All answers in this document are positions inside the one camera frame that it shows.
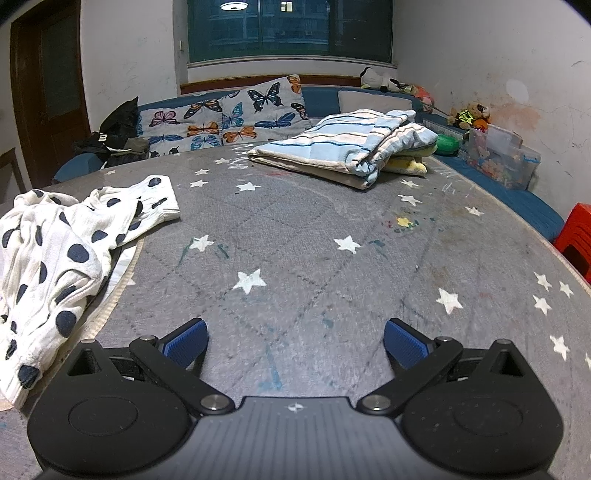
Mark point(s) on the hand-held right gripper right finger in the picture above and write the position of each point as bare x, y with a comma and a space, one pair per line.
406, 344

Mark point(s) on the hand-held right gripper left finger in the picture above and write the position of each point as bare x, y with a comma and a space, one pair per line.
189, 342

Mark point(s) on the white polka dot garment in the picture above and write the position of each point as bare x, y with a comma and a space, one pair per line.
55, 249

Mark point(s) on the black bag and clothes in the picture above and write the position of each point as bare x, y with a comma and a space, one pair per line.
120, 122

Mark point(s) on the folded yellow cloth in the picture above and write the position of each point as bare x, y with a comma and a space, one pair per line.
406, 165

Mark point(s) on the red plastic stool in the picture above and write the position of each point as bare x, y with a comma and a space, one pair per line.
577, 235

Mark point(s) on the olive green bag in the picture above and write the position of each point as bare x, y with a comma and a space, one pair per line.
137, 145

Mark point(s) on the green ball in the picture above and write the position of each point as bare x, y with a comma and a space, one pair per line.
447, 144

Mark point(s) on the clear plastic toy box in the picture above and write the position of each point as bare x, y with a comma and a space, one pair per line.
501, 159

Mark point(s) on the folded blue striped blanket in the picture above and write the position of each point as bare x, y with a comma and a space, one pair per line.
323, 143

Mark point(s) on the butterfly print pillow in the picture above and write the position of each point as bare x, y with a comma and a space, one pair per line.
175, 124
263, 110

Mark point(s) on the grey pillow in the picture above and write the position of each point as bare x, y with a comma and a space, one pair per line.
364, 99

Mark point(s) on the pink plush toy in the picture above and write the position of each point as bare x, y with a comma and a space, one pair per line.
421, 93

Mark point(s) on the blue sofa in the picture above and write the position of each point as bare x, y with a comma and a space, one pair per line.
318, 97

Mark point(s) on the white and black plush toy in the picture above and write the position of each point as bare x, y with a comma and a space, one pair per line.
376, 78

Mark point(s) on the brown wooden door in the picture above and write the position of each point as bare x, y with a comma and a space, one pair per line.
46, 69

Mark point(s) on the dark window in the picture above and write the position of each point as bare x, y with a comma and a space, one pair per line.
295, 27

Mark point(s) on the white wall socket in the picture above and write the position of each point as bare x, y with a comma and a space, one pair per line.
180, 45

